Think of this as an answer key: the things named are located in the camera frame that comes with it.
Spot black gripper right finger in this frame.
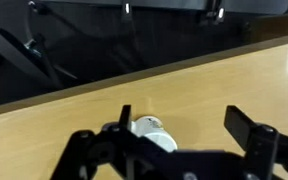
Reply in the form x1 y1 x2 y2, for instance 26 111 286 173
223 105 288 180

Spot white marker with black label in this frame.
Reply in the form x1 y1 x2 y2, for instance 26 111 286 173
131 115 179 153

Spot small silver black clamp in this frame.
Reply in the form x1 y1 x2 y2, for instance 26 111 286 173
121 0 133 23

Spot large silver black clamp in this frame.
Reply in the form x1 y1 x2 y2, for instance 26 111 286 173
199 0 226 26

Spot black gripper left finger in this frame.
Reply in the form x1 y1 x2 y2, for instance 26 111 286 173
49 104 172 180

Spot black tripod leg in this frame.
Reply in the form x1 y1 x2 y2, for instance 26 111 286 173
0 23 65 92

